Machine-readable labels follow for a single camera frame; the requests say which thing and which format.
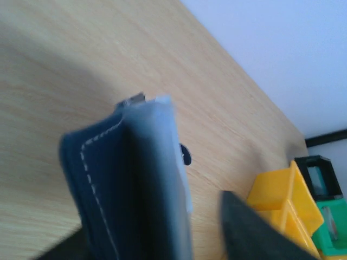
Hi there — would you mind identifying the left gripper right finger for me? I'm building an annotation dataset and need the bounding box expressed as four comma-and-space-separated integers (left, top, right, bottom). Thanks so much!
221, 191, 316, 260

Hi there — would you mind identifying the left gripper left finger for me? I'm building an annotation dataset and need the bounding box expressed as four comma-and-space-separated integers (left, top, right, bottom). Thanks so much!
35, 227, 92, 260

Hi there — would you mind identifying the yellow three-compartment bin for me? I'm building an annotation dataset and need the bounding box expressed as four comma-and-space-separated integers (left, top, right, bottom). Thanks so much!
241, 161, 324, 259

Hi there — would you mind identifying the blue leather card holder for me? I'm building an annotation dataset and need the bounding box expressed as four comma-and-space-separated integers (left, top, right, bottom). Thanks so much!
59, 95, 193, 259

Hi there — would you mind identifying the white red card stack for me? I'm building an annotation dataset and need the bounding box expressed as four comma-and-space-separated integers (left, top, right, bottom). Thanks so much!
324, 206, 338, 241

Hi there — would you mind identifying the teal card stack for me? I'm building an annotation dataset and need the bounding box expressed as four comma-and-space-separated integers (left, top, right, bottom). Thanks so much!
308, 166, 327, 196

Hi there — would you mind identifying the green bin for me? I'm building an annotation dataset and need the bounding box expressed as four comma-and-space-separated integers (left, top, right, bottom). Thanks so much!
312, 198, 346, 257

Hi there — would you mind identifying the black bin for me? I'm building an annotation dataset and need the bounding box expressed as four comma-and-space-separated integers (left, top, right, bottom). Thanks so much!
294, 155, 343, 202

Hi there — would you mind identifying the black frame post right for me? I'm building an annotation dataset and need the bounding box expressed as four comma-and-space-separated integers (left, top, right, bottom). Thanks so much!
305, 129, 347, 148

